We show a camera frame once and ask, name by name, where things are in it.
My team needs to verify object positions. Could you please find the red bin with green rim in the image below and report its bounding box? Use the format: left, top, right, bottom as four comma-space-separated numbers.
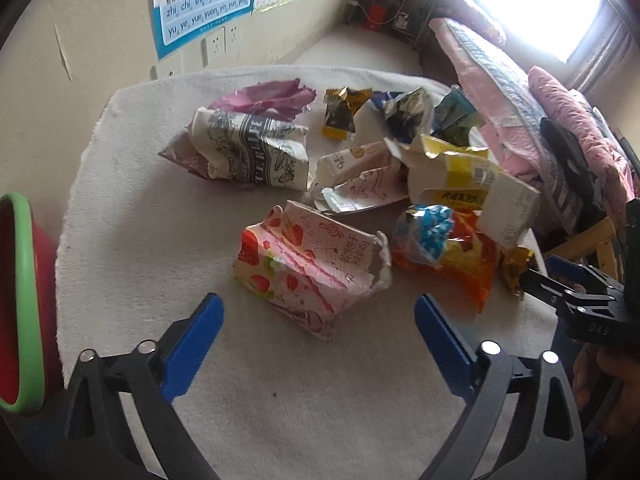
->
0, 192, 63, 416

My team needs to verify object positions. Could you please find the gold foil wrapper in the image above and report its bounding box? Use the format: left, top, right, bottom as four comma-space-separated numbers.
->
500, 246, 537, 301

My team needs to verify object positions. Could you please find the silver crumpled wrapper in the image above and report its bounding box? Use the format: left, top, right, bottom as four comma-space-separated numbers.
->
384, 87, 435, 146

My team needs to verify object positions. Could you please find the pink pillow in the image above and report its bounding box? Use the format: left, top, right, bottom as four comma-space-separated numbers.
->
447, 0, 508, 46

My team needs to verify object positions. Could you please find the strawberry print milk carton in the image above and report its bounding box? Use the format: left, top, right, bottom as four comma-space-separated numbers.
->
232, 200, 393, 343

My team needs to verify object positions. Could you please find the beige curtain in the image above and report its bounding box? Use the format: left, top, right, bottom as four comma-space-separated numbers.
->
570, 10, 640, 106

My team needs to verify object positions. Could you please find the blue wall poster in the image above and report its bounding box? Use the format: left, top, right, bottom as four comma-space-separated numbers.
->
150, 0, 258, 61

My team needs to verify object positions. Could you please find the bed with pink quilt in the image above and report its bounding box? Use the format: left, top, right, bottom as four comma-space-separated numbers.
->
429, 17, 556, 186

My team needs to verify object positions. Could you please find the wooden frame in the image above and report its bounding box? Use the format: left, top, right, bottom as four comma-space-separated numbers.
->
542, 217, 626, 281

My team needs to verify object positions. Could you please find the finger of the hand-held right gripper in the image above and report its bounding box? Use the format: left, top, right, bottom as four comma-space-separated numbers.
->
521, 270, 576, 308
546, 255, 626, 297

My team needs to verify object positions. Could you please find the black cloth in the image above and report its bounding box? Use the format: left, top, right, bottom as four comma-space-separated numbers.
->
540, 117, 608, 236

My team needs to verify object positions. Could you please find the pink and white carton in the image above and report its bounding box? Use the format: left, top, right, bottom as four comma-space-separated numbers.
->
307, 140, 413, 216

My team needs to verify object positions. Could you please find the white towel mat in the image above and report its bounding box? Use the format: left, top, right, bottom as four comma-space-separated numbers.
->
55, 67, 556, 480

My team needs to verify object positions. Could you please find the person's right hand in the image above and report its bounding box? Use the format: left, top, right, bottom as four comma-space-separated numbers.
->
572, 344, 640, 433

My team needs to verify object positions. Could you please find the purple crumpled wrapper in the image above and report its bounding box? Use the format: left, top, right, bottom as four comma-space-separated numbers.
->
209, 78, 318, 122

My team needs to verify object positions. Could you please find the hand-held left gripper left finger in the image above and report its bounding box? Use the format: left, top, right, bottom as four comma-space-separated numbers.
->
65, 292, 226, 480

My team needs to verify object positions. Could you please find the dark green crumpled wrapper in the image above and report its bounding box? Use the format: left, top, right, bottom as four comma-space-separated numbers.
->
432, 85, 486, 148

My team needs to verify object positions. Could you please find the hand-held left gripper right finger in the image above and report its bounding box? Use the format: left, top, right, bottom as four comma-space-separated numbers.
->
414, 294, 588, 480

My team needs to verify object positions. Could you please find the black and white patterned carton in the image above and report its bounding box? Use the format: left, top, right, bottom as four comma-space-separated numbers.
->
159, 106, 311, 192

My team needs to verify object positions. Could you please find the yellow and white box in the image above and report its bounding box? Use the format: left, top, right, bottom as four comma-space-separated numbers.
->
395, 134, 506, 211

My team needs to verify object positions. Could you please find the yellow and black candy wrapper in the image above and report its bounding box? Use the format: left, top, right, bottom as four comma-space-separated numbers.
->
321, 86, 373, 141

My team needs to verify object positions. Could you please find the blue foil wrapper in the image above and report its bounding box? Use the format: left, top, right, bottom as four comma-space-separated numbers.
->
370, 90, 401, 111

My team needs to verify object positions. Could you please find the orange and blue snack bag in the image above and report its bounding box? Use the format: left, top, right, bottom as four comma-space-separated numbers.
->
391, 204, 506, 315

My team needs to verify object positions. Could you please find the bright window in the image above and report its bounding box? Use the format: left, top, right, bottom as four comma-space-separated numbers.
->
457, 0, 616, 63

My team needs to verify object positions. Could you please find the pink floral bolster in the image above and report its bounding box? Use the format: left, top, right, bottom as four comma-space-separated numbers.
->
529, 66, 637, 211

